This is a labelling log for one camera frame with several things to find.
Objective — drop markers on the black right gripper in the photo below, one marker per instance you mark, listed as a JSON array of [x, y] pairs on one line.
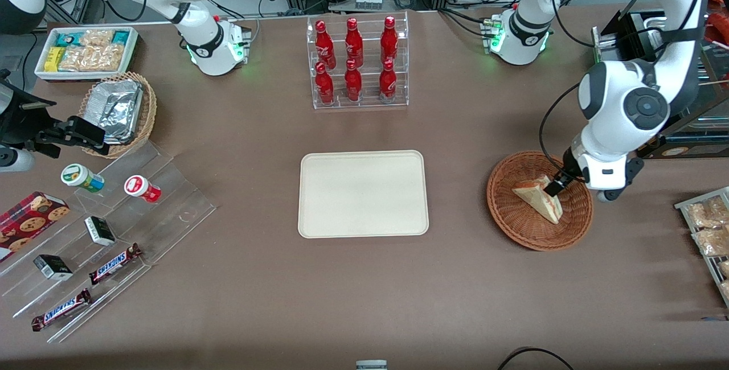
[[18, 123]]

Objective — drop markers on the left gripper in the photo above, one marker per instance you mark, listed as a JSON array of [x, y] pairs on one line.
[[567, 168]]

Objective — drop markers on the triangle sandwich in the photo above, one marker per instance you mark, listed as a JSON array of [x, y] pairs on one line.
[[538, 199]]

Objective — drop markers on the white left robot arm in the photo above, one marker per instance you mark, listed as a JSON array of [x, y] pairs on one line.
[[603, 102]]

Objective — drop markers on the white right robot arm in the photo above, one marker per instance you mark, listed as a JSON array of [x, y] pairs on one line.
[[200, 45]]

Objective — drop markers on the brown wicker basket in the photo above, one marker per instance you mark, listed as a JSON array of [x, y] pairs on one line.
[[512, 216]]

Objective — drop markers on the light wicker basket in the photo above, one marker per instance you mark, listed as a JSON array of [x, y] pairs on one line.
[[149, 108]]

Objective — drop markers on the tray of packaged snacks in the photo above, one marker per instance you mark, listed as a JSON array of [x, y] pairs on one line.
[[706, 256]]

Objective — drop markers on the beige plastic tray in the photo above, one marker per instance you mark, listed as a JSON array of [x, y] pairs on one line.
[[363, 193]]

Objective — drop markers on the green lid cup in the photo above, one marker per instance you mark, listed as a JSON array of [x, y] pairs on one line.
[[77, 175]]

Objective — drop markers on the stack of foil trays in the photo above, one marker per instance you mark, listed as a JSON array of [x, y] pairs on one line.
[[117, 108]]

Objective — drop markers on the red lid cup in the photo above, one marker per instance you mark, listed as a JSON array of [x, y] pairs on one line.
[[139, 186]]

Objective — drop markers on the clear bag of crackers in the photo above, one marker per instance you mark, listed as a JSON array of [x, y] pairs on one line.
[[91, 58], [98, 36]]

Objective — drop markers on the white plastic snack bin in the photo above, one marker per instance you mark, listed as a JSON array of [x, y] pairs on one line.
[[41, 71]]

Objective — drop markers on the yellow snack packet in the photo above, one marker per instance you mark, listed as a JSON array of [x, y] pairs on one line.
[[54, 58]]

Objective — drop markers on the small black box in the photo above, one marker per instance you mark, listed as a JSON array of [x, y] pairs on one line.
[[52, 267], [100, 231]]

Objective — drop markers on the teal snack packet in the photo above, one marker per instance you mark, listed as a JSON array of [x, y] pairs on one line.
[[68, 37], [121, 36]]

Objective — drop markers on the red cookie box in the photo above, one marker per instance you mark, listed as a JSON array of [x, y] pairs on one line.
[[28, 222]]

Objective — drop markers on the clear acrylic stepped display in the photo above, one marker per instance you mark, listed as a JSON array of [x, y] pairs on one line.
[[165, 210]]

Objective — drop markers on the snickers chocolate bar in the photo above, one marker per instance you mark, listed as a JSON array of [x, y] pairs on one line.
[[114, 264], [61, 310]]

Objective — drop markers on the clear bag of pastry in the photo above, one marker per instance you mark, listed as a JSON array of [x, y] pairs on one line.
[[706, 214], [712, 241]]

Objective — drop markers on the black hot food display case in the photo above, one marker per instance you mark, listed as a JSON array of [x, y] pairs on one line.
[[629, 31]]

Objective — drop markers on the red cola bottle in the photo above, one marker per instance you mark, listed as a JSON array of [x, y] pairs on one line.
[[389, 41], [353, 44], [388, 82], [353, 83], [324, 45], [324, 85]]

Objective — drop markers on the clear acrylic bottle rack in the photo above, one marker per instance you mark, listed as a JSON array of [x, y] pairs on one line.
[[370, 99]]

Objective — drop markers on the red sausage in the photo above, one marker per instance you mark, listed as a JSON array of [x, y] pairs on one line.
[[720, 25]]

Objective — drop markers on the white power strip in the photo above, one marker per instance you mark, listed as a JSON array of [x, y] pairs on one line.
[[369, 1]]

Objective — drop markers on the grey box at table edge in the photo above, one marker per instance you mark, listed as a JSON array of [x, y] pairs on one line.
[[371, 365]]

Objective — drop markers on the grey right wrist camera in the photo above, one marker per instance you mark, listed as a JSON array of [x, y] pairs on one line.
[[14, 159]]

